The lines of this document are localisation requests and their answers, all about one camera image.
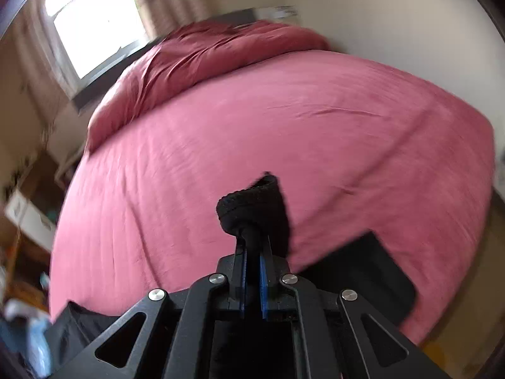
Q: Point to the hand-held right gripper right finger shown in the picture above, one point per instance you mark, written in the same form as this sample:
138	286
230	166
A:
264	288

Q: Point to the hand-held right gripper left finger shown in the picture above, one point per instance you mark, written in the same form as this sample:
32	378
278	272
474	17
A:
243	284

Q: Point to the black pants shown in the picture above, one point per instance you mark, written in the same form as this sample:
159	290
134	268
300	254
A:
256	201

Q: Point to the pink bed blanket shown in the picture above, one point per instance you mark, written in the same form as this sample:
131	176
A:
236	126

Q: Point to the light blue cloth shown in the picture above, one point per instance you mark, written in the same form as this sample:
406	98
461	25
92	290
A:
27	335

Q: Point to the white cabinet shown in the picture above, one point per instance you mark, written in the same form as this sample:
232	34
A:
27	217

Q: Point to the dark red duvet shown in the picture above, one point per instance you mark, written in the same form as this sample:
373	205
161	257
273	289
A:
205	59

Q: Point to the dark grey headboard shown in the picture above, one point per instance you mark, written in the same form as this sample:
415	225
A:
98	83

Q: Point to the white leaf print box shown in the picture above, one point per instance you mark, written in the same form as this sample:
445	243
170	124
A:
278	12

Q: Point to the beige curtain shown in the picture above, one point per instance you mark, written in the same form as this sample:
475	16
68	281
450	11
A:
173	0

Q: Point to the window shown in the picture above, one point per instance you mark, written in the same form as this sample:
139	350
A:
94	19

